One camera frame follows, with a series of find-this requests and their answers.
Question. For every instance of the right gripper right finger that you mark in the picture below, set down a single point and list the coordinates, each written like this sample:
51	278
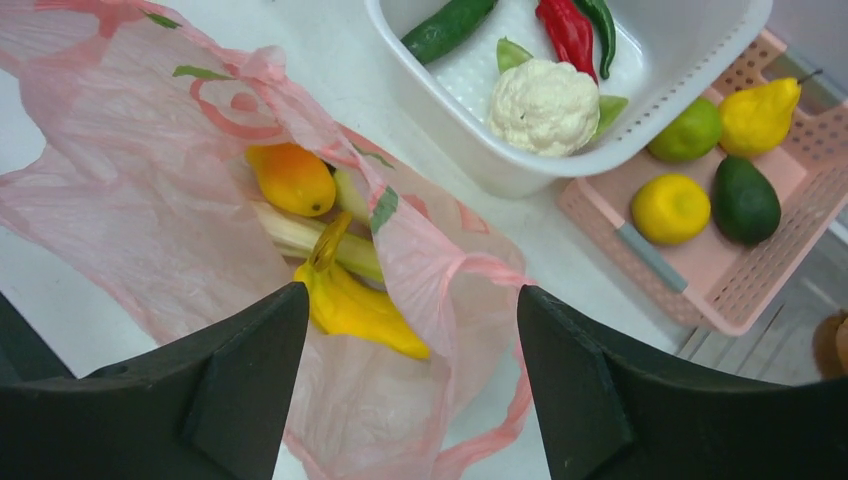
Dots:
612	407

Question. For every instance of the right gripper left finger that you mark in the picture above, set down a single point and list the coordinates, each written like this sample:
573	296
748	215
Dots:
211	405

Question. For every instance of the yellow food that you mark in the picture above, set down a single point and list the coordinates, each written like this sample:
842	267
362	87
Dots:
341	305

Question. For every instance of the orange yellow mango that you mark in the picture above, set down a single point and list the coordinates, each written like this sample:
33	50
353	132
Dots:
292	178

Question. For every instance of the pink plastic grocery bag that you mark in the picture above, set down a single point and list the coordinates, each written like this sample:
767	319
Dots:
141	188

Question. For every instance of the metal tray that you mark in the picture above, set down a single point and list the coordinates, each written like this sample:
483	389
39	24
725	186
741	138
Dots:
778	347

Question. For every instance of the yellow lemon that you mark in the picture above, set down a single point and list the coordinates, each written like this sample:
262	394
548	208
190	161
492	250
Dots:
670	209

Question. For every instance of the slice of bread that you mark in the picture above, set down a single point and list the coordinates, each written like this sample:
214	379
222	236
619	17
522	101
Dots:
830	346

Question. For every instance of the dark green avocado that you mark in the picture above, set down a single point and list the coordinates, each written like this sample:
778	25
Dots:
745	205

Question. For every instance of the green lime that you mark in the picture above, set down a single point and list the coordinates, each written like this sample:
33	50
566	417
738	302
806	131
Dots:
690	136

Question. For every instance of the white cauliflower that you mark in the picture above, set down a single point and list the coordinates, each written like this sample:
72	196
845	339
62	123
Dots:
546	108

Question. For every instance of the yellow pear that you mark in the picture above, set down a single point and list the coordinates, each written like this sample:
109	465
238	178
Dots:
757	120

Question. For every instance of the white plastic tub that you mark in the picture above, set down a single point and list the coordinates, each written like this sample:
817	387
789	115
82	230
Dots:
668	53

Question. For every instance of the red chili pepper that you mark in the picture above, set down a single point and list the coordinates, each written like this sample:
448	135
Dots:
570	33

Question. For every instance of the long green chili pepper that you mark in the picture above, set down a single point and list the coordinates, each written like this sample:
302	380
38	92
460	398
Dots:
601	18

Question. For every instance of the dark green cucumber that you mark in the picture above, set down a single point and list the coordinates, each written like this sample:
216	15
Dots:
446	29

